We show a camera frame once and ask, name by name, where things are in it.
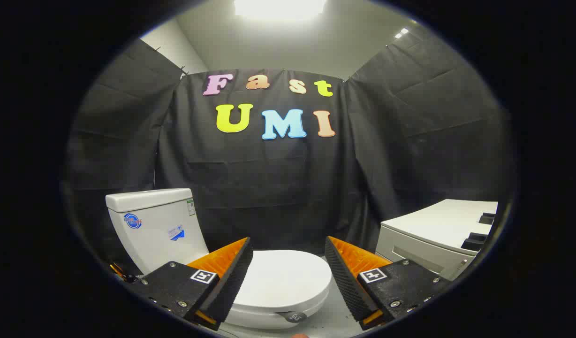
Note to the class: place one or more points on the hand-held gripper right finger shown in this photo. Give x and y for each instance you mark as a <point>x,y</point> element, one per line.
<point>344,281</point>

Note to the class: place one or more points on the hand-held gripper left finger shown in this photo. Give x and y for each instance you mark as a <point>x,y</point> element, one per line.
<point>231,281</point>

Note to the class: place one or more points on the white toilet lid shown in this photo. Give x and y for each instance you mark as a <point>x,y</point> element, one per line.
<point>283,279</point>

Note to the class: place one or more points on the white toilet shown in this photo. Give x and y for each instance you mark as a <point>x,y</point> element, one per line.
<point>156,234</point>

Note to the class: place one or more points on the light drawer cabinet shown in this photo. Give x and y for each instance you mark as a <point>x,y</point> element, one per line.
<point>438,225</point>

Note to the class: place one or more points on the black backdrop cloth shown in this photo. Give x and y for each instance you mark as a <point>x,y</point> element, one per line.
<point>269,178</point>

